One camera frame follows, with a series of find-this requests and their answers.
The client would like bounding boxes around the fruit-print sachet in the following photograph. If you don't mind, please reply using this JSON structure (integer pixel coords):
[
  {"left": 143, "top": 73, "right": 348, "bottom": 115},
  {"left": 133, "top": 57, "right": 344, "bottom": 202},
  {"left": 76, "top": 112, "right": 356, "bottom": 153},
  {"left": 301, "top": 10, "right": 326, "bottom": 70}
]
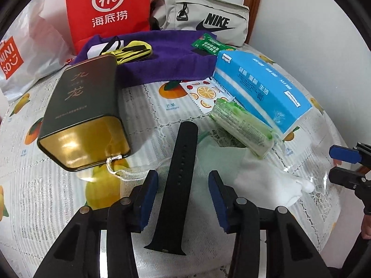
[{"left": 180, "top": 77, "right": 232, "bottom": 116}]

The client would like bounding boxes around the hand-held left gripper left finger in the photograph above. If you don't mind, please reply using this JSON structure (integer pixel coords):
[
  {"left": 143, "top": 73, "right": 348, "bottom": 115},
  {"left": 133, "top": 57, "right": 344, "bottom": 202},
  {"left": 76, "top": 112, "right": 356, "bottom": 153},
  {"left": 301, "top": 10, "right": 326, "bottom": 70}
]
[{"left": 32, "top": 169, "right": 159, "bottom": 278}]

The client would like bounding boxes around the yellow and black pouch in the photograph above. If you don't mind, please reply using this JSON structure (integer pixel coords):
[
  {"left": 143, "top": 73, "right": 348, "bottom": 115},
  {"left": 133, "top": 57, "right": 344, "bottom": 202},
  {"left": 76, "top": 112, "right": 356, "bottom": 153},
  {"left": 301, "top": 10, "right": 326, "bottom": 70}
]
[{"left": 112, "top": 41, "right": 153, "bottom": 64}]

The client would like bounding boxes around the person's right hand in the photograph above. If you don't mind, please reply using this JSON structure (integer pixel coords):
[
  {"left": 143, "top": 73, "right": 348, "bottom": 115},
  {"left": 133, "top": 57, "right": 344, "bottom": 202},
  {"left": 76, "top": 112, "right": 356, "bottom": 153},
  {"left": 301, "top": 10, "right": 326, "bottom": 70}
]
[{"left": 360, "top": 213, "right": 371, "bottom": 239}]

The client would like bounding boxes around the red paper carrier bag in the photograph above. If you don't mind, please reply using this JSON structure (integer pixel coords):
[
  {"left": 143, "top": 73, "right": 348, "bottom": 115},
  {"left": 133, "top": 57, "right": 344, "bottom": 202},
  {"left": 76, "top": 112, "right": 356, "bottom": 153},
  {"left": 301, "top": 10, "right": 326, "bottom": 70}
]
[{"left": 65, "top": 0, "right": 152, "bottom": 55}]

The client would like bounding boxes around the dark green tea tin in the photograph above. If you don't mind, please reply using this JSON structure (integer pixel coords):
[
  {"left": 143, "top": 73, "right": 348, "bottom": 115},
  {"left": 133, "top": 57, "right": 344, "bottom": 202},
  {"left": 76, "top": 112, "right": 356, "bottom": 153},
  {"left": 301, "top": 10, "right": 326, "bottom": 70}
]
[{"left": 37, "top": 54, "right": 131, "bottom": 172}]

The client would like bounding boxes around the fruit-print plastic tablecloth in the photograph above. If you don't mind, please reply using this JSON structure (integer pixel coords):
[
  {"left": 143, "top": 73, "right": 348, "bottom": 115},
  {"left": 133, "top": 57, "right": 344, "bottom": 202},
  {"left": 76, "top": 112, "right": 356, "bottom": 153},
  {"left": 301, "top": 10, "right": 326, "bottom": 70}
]
[{"left": 0, "top": 42, "right": 366, "bottom": 278}]

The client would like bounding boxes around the brown wooden door frame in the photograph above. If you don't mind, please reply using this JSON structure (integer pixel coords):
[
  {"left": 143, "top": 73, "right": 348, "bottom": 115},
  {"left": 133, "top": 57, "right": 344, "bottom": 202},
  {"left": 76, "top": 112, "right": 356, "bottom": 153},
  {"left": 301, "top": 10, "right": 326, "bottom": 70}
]
[{"left": 243, "top": 0, "right": 265, "bottom": 45}]

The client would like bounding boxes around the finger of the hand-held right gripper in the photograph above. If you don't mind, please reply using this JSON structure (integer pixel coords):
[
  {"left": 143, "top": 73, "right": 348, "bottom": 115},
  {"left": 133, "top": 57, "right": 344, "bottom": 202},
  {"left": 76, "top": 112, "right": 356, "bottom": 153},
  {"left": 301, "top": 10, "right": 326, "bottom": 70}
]
[
  {"left": 329, "top": 166, "right": 371, "bottom": 192},
  {"left": 329, "top": 142, "right": 371, "bottom": 165}
]

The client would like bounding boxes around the green wet wipe packet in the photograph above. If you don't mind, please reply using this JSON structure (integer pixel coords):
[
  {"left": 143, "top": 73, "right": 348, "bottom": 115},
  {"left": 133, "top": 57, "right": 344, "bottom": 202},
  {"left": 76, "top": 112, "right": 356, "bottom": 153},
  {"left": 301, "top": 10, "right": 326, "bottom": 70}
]
[{"left": 190, "top": 32, "right": 237, "bottom": 55}]

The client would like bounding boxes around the white glove with mint cuff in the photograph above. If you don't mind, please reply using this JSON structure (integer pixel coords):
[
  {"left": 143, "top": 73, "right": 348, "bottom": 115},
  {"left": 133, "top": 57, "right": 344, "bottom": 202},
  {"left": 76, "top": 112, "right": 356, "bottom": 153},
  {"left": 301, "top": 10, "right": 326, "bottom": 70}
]
[{"left": 198, "top": 137, "right": 315, "bottom": 207}]

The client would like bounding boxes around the grey waist bag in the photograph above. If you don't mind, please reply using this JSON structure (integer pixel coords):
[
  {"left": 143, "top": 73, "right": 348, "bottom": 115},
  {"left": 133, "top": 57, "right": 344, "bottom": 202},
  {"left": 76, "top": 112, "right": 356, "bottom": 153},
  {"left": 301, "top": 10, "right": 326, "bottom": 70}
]
[{"left": 149, "top": 0, "right": 250, "bottom": 47}]

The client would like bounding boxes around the translucent green plastic pack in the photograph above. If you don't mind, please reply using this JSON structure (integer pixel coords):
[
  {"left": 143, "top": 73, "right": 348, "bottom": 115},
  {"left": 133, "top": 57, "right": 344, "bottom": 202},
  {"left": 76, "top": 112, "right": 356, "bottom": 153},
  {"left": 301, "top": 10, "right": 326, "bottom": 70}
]
[{"left": 209, "top": 98, "right": 280, "bottom": 159}]

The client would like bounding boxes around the black watch strap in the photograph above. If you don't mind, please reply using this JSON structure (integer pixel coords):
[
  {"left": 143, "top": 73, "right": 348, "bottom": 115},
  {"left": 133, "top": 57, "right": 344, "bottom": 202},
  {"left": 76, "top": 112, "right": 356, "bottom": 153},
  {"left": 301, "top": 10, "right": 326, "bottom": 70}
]
[{"left": 144, "top": 122, "right": 199, "bottom": 257}]

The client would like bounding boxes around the white mesh drawstring bag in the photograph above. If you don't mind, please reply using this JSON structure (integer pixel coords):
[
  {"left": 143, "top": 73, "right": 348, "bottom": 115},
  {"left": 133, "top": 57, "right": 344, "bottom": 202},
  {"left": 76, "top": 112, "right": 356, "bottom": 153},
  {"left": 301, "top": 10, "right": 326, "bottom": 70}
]
[{"left": 106, "top": 154, "right": 174, "bottom": 183}]

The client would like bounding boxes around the white plastic shopping bag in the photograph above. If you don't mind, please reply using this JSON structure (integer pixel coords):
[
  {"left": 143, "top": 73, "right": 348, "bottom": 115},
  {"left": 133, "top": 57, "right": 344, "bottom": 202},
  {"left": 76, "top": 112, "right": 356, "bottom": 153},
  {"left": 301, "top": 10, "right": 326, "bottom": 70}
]
[{"left": 0, "top": 0, "right": 76, "bottom": 102}]

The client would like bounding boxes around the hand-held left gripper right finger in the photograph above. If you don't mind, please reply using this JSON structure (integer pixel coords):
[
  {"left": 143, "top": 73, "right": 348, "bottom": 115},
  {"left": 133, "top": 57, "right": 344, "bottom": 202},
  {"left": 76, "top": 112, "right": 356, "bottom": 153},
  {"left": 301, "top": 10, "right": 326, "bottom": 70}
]
[{"left": 209, "top": 170, "right": 332, "bottom": 278}]

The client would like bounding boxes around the blue tissue pack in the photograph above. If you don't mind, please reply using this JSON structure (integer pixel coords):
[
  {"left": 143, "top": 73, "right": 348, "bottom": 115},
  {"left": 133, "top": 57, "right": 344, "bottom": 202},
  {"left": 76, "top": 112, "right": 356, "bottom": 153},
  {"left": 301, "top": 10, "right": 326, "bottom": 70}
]
[{"left": 213, "top": 49, "right": 313, "bottom": 142}]

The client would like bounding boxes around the purple towel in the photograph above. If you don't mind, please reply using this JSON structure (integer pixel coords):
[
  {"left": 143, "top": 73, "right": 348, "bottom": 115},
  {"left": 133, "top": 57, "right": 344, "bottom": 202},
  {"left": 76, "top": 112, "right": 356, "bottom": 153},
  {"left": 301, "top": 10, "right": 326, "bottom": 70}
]
[{"left": 76, "top": 30, "right": 232, "bottom": 88}]

